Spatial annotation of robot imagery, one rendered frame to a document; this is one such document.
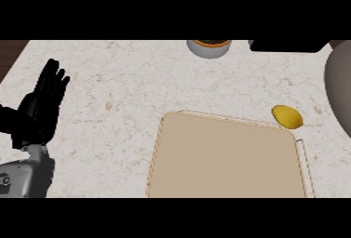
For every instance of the beige tray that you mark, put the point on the beige tray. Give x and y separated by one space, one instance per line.
229 158

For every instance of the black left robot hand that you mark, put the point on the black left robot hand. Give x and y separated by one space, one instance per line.
39 105

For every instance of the black appliance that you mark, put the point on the black appliance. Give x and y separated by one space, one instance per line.
288 46

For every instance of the yellow lemon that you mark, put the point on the yellow lemon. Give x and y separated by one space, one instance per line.
288 116

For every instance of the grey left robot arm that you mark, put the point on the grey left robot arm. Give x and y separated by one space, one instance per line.
26 178

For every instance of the grey plant pot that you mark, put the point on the grey plant pot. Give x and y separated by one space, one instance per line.
210 48

